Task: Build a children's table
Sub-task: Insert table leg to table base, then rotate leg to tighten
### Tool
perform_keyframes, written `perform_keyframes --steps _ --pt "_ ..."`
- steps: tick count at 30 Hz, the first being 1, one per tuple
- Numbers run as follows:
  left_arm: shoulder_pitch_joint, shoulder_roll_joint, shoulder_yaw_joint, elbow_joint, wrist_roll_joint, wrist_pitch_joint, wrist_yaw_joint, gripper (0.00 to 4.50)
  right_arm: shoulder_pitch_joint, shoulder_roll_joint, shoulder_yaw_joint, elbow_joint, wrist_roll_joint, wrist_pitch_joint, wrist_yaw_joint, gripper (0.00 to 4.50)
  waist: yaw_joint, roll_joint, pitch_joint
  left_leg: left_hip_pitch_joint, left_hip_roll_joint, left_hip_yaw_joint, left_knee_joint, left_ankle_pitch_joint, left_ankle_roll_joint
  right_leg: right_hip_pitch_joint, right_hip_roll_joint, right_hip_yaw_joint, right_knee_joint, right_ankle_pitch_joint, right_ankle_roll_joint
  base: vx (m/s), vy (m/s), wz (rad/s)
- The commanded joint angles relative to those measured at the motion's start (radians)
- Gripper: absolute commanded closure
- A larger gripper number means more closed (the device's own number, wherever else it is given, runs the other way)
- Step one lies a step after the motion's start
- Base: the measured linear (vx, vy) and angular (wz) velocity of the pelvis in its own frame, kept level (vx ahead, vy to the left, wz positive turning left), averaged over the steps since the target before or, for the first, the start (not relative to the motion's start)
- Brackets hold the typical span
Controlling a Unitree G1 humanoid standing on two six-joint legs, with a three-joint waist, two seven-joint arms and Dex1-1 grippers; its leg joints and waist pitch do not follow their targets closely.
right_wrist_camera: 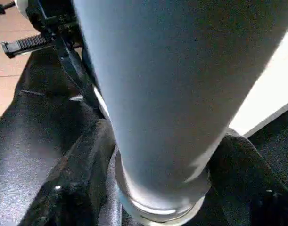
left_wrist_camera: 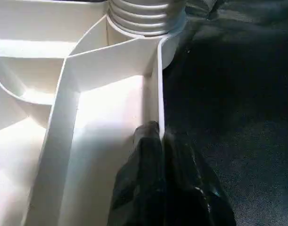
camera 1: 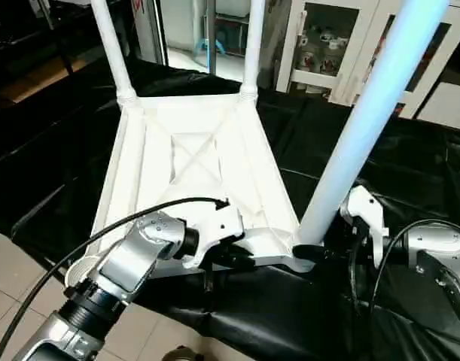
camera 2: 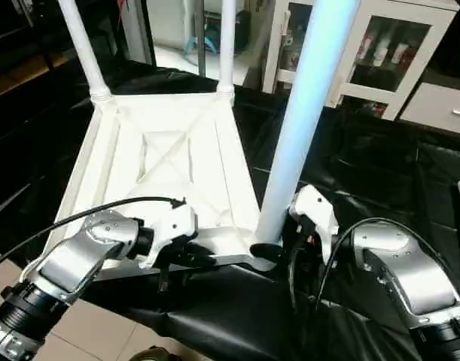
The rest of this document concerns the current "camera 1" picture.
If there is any white plastic table top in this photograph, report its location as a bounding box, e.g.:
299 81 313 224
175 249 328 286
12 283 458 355
64 90 318 287

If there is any white glass door cabinet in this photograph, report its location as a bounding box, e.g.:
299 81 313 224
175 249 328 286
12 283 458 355
277 0 460 117

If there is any black table mat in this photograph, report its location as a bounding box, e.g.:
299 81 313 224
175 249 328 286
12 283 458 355
0 56 460 361

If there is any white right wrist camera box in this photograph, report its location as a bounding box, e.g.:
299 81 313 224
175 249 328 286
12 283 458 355
340 185 389 269

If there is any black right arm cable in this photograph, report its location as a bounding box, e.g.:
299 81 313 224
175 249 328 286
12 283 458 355
349 218 460 324

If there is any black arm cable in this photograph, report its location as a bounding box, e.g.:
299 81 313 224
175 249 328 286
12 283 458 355
0 197 230 361
349 218 460 324

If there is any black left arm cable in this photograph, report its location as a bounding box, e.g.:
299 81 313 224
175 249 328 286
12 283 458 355
0 197 230 361

